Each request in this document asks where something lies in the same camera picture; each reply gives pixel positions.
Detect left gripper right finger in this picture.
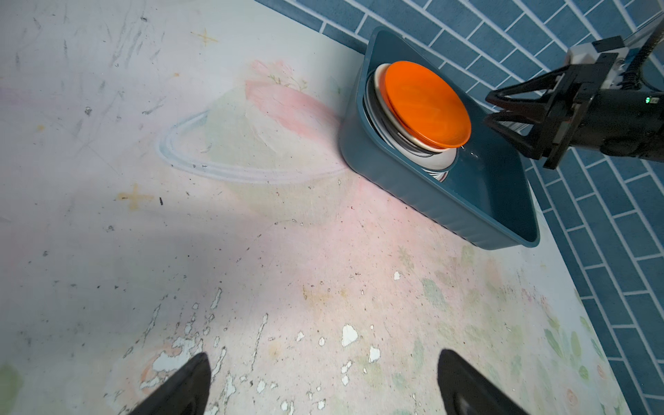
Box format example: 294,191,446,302
437,349,527,415

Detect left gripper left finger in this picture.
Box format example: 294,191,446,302
130,352,212,415

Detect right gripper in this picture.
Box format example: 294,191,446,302
483,53,618,169

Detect white plate black rings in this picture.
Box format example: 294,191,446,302
362,72,460,180

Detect orange plastic plate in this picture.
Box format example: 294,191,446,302
375,61,472,153

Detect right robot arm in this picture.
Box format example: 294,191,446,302
485,52,663,169

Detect teal plastic bin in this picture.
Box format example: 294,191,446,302
338,26,541,250

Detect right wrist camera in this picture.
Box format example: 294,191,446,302
564,36,629,89

